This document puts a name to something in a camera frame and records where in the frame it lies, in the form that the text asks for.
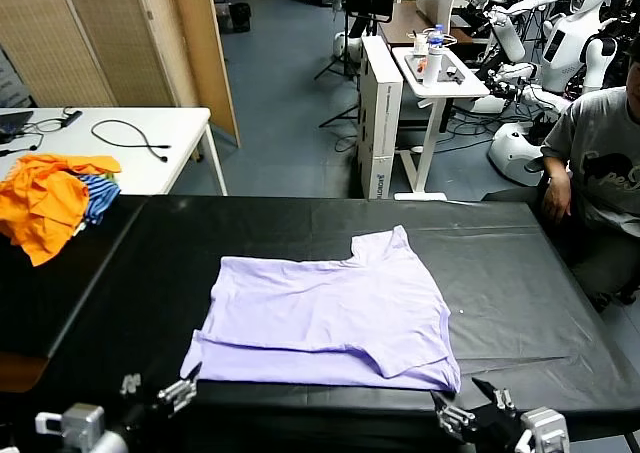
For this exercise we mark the black table cover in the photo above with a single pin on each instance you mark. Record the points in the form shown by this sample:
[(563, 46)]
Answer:
[(500, 283)]

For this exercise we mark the blue striped garment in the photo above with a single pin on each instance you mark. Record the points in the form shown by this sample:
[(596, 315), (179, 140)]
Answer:
[(100, 198)]

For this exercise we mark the white table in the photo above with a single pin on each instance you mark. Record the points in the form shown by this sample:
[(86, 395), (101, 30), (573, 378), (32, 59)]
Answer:
[(150, 173)]

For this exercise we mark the orange garment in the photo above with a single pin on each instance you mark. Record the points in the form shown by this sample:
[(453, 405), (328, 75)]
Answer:
[(40, 203)]

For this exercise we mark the black tripod stand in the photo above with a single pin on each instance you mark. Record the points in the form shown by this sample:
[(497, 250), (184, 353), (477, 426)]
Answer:
[(345, 58), (340, 118)]

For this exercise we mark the white domed robot base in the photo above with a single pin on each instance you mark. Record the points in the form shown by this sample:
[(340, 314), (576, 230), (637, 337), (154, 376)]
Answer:
[(512, 148)]

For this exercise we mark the slim white humanoid robot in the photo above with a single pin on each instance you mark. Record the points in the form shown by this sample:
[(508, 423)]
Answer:
[(510, 33)]

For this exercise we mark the brown desk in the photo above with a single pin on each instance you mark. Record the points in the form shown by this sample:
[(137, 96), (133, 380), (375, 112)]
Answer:
[(405, 23)]

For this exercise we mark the person's bare forearm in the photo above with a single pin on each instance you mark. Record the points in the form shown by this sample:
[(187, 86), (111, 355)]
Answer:
[(556, 165)]

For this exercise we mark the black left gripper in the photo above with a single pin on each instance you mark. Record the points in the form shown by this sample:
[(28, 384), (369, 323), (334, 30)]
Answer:
[(135, 418)]

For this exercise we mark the green garment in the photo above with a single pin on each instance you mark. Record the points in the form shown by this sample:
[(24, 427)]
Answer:
[(112, 176)]

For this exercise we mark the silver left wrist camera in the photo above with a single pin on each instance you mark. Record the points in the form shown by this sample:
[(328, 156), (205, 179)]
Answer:
[(82, 423)]

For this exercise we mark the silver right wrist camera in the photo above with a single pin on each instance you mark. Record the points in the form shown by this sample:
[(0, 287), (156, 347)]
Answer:
[(545, 430)]

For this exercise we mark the black laptop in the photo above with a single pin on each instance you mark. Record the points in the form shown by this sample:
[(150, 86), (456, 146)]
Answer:
[(12, 123)]

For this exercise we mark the tall white cardboard box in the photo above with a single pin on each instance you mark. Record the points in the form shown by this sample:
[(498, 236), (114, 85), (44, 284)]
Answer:
[(385, 123)]

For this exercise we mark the clear water bottle blue label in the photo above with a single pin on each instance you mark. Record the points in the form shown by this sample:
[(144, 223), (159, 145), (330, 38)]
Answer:
[(437, 35)]

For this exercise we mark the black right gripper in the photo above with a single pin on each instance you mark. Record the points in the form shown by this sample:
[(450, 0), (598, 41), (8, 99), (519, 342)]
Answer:
[(492, 425)]

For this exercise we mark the white standing desk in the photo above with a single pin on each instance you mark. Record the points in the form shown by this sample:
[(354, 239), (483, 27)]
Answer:
[(450, 89)]

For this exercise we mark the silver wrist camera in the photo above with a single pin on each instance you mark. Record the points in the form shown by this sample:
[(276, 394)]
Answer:
[(82, 423), (545, 430)]

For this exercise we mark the white cup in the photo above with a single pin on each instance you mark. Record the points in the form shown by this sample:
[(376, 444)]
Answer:
[(420, 45)]

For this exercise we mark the glossy black low table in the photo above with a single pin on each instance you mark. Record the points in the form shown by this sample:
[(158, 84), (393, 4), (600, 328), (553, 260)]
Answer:
[(50, 298)]

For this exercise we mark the black power strip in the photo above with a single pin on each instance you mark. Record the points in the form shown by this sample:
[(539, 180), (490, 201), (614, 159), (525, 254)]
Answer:
[(72, 117)]

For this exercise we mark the wooden folding screen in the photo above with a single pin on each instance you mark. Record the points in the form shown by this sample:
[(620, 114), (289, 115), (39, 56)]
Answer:
[(100, 38)]

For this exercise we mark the white round device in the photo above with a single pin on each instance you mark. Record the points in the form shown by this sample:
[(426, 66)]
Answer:
[(352, 45)]

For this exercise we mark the white tumbler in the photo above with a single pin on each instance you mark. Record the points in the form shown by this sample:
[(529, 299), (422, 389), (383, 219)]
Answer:
[(431, 68)]

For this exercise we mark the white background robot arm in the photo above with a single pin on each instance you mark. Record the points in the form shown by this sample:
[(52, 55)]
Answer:
[(545, 98)]

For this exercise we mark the person in gray t-shirt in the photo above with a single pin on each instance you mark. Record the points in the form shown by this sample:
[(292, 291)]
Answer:
[(600, 173)]

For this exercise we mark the black tray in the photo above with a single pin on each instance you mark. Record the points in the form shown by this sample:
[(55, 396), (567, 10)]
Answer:
[(447, 63)]

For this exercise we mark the lavender t-shirt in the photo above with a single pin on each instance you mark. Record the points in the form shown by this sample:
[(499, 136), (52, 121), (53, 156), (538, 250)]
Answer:
[(325, 313)]

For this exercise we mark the black trash bin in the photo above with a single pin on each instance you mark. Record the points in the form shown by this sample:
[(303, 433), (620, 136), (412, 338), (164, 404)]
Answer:
[(241, 18)]

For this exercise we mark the person's bare hand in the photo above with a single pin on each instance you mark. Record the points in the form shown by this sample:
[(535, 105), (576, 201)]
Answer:
[(556, 200)]

